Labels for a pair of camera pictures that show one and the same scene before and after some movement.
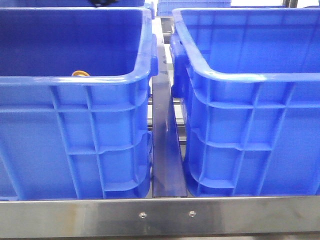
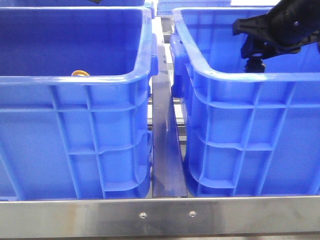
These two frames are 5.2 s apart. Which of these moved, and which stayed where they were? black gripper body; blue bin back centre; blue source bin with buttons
Moved: black gripper body
Stayed: blue bin back centre; blue source bin with buttons
